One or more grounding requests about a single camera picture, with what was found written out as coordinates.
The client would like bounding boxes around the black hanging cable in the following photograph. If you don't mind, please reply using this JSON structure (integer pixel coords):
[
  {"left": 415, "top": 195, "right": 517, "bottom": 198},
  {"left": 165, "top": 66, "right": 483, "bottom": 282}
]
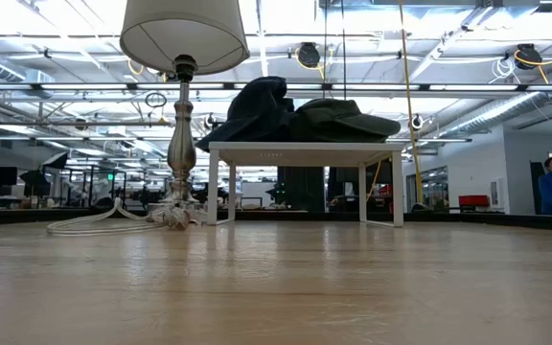
[{"left": 322, "top": 0, "right": 349, "bottom": 101}]

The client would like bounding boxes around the navy blue cap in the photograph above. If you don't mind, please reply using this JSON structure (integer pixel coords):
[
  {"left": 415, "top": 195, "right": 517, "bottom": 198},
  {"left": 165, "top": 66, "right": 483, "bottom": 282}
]
[{"left": 195, "top": 76, "right": 301, "bottom": 152}]

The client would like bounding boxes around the yellow hanging cable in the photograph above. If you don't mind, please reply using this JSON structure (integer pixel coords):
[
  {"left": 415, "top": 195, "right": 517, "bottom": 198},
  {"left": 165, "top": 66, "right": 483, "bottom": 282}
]
[{"left": 398, "top": 0, "right": 425, "bottom": 205}]

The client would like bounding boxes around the white lamp power cord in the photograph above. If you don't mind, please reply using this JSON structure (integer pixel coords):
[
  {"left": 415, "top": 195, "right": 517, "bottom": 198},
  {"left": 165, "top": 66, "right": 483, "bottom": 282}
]
[{"left": 45, "top": 195, "right": 196, "bottom": 238}]

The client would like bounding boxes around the red bin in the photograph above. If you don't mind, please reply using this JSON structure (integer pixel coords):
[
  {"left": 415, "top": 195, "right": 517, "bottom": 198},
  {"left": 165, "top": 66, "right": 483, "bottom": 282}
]
[{"left": 457, "top": 194, "right": 491, "bottom": 209}]

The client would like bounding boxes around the small white table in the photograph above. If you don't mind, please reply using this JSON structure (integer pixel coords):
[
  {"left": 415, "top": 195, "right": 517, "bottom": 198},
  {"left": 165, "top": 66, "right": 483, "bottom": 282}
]
[{"left": 207, "top": 141, "right": 405, "bottom": 229}]

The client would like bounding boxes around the silver ventilation duct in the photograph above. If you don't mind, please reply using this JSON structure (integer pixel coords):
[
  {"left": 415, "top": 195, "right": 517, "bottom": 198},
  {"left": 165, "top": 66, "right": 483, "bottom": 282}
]
[{"left": 441, "top": 61, "right": 552, "bottom": 140}]

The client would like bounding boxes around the table lamp white shade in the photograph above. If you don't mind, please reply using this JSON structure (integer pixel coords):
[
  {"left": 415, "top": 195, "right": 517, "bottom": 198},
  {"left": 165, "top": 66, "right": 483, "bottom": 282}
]
[{"left": 119, "top": 0, "right": 251, "bottom": 215}]

